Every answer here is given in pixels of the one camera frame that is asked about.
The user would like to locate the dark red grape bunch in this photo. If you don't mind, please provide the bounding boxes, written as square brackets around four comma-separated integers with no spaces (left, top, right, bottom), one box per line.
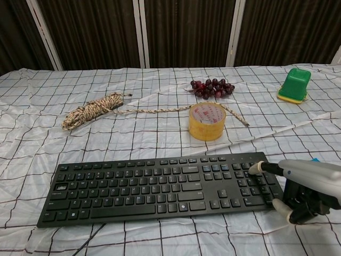
[184,78,236,100]

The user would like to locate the white checked tablecloth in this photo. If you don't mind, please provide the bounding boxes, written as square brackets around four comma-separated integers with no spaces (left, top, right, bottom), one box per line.
[0,63,341,256]

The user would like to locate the green plastic container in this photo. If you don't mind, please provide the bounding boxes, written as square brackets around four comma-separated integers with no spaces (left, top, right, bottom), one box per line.
[276,68,310,105]

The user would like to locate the braided beige rope bundle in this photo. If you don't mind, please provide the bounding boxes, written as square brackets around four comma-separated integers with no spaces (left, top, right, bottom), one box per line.
[61,92,250,132]

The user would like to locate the white partition frame post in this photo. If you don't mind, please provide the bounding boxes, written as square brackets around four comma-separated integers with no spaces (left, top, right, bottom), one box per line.
[132,0,151,69]
[328,49,341,65]
[26,0,64,71]
[224,0,246,68]

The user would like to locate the black computer keyboard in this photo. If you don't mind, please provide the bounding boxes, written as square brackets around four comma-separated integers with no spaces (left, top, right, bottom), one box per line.
[36,151,285,229]

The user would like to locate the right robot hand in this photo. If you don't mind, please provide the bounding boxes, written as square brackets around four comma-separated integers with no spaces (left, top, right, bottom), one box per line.
[249,159,341,225]

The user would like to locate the dark ribbed partition panel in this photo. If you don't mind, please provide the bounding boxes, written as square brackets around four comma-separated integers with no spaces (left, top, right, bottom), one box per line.
[36,0,142,71]
[0,0,56,76]
[143,0,237,69]
[233,0,341,67]

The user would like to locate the clear packing tape roll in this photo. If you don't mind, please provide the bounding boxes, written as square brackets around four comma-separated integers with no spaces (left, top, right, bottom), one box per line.
[188,102,227,141]

